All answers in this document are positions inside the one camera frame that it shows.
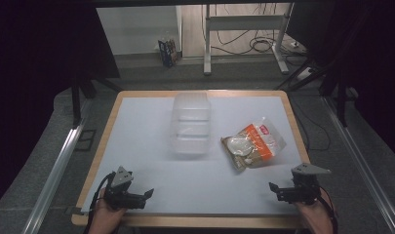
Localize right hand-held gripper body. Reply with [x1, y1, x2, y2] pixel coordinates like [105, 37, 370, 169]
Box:
[290, 162, 333, 206]

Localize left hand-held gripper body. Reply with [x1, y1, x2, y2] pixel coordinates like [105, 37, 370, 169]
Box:
[102, 166, 137, 211]

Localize person's left hand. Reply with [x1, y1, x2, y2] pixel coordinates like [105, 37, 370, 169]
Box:
[88, 188, 128, 234]

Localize person's right hand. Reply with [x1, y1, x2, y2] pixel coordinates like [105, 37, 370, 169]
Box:
[295, 190, 335, 234]

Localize orange and clear snack bag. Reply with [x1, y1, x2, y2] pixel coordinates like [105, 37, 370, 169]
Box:
[219, 117, 288, 173]

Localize clear plastic container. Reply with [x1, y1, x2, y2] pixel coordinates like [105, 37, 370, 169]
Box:
[169, 92, 213, 156]

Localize black metal stand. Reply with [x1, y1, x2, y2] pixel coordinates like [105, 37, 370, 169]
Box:
[69, 75, 125, 130]

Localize black tripod legs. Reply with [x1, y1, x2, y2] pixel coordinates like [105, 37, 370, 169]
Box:
[274, 58, 336, 92]

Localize white power strip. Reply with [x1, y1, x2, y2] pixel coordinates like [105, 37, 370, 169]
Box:
[296, 66, 317, 82]

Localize blue printed package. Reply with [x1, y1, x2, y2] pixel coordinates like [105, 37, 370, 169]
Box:
[157, 37, 181, 68]

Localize white cabinet panel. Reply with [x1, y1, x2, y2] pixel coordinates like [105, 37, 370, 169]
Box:
[97, 5, 183, 57]

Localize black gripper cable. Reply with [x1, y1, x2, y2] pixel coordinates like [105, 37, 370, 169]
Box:
[83, 172, 117, 234]
[317, 186, 339, 234]

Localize thin black floor cable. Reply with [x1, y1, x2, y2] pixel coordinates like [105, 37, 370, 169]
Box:
[291, 97, 333, 152]

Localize black rectangular floor frame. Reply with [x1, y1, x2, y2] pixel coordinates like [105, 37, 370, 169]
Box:
[74, 129, 98, 152]

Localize aluminium rail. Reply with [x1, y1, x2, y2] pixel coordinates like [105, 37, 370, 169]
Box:
[20, 125, 86, 234]
[321, 96, 395, 234]

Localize tangle of black floor cables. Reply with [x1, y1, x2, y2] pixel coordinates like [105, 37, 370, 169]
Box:
[214, 3, 296, 57]

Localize white metal desk frame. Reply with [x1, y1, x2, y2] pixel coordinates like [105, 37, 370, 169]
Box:
[203, 3, 296, 77]

